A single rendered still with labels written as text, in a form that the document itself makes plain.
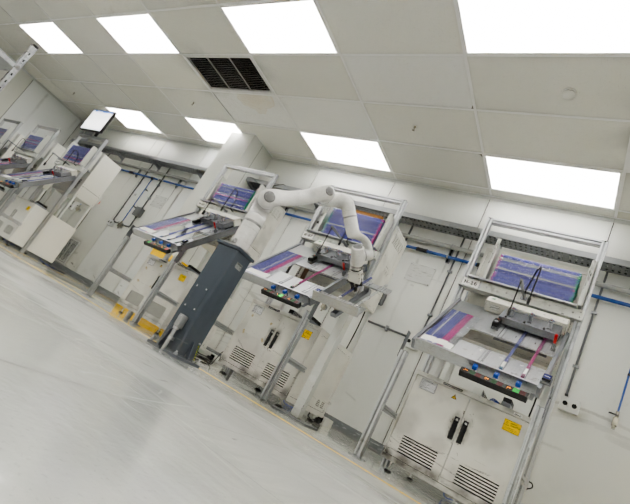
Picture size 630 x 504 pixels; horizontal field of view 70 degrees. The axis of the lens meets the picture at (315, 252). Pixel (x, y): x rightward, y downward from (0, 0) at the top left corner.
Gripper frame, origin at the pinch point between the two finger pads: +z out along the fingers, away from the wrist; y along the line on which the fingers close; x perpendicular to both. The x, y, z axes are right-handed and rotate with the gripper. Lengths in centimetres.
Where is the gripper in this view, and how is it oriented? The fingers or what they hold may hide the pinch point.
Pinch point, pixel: (354, 288)
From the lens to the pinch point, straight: 309.2
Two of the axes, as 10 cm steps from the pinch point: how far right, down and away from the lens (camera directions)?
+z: -0.4, 8.9, 4.5
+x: -5.8, 3.5, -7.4
